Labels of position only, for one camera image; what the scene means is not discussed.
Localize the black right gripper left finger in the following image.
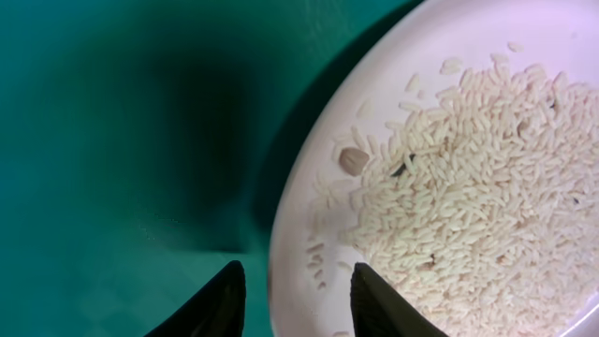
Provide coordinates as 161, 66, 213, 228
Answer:
146, 260, 246, 337

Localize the teal right gripper right finger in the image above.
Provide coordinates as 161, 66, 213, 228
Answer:
350, 262, 447, 337

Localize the large white plate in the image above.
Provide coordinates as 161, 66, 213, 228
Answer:
269, 0, 598, 336

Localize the pile of white rice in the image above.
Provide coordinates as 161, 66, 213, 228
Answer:
303, 40, 599, 337

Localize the teal serving tray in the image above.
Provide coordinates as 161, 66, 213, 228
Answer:
1, 0, 414, 336

